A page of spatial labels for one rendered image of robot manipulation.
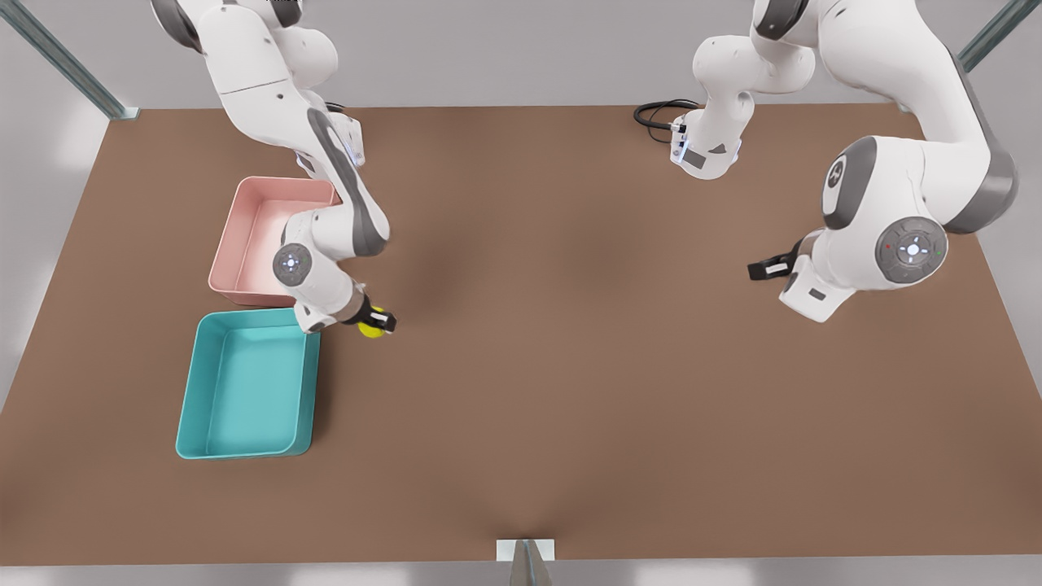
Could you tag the teal rectangular tray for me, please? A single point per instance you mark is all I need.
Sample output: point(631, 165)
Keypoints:
point(248, 387)

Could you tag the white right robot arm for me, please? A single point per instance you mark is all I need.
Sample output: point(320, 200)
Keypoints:
point(269, 98)

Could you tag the silver frame post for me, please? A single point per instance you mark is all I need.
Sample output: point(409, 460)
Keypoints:
point(527, 564)
point(989, 32)
point(65, 61)

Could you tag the pink rectangular tray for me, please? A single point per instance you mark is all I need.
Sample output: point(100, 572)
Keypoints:
point(256, 244)

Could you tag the yellow round fruit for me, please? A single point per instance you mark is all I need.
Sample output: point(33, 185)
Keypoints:
point(370, 329)

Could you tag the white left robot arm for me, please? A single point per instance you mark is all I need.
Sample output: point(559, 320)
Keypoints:
point(895, 179)

